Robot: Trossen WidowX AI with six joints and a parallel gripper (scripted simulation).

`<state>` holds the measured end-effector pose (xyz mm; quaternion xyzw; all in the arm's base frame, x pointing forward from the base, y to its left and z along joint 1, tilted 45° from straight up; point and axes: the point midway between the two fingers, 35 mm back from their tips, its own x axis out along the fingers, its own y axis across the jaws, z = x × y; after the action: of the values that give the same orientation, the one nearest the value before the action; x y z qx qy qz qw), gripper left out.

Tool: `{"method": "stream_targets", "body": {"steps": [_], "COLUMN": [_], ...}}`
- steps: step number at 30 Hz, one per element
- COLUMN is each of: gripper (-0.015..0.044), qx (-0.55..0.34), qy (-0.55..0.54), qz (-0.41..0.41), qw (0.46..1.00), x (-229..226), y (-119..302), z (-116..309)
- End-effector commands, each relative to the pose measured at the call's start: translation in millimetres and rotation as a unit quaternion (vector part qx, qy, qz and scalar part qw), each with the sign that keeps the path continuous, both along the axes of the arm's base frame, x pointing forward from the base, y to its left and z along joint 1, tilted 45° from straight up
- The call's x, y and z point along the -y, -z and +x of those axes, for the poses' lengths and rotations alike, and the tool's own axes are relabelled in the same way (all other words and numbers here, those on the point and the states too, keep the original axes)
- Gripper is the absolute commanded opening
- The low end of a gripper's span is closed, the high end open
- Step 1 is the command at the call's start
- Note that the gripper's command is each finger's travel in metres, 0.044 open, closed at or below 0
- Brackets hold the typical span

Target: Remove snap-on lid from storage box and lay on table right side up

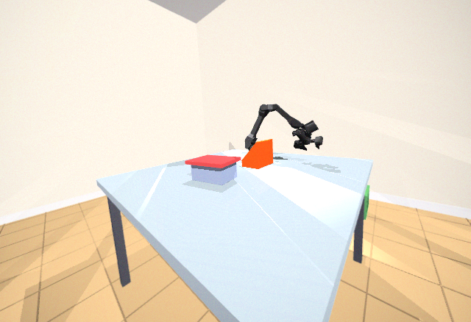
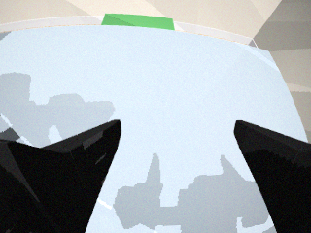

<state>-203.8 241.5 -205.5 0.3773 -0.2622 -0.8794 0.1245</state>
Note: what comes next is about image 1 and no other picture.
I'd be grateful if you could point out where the red rectangular lid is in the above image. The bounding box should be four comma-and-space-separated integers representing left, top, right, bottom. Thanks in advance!
185, 155, 241, 168

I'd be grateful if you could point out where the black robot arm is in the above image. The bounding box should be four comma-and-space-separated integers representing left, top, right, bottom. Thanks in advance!
244, 104, 318, 150

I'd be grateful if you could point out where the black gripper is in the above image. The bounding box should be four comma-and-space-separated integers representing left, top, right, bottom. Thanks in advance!
294, 133, 323, 151

